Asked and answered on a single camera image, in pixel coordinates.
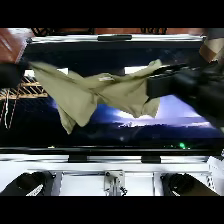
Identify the beige shirt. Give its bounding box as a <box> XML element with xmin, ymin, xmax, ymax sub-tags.
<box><xmin>29</xmin><ymin>58</ymin><xmax>165</xmax><ymax>135</ymax></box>

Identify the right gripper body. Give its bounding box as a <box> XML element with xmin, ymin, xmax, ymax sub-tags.
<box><xmin>146</xmin><ymin>73</ymin><xmax>178</xmax><ymax>100</ymax></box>

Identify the black cable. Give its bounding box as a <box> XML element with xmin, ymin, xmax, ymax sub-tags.
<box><xmin>118</xmin><ymin>185</ymin><xmax>129</xmax><ymax>197</ymax></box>

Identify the silver frame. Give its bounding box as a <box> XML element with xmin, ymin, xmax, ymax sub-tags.
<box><xmin>0</xmin><ymin>33</ymin><xmax>224</xmax><ymax>197</ymax></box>

